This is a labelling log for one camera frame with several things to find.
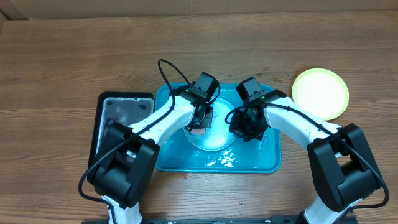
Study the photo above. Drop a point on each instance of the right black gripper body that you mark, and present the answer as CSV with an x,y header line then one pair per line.
x,y
245,130

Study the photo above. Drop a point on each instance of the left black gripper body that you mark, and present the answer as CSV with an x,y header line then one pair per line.
x,y
206,121

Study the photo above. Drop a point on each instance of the pink green sponge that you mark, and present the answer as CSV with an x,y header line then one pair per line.
x,y
197,132

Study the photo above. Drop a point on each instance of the light blue plate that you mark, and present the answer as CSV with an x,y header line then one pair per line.
x,y
218,136

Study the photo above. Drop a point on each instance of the yellow plate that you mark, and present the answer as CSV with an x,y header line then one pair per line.
x,y
321,92

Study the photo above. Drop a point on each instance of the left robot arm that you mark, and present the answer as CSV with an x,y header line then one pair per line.
x,y
124,164

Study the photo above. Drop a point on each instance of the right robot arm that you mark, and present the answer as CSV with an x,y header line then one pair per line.
x,y
344,171

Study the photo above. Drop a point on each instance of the teal plastic tray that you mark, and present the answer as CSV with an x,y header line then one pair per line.
x,y
178,154

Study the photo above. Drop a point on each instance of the black water tray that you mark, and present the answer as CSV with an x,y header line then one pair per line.
x,y
118,107

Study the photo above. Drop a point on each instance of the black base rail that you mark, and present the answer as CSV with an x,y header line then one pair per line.
x,y
276,219

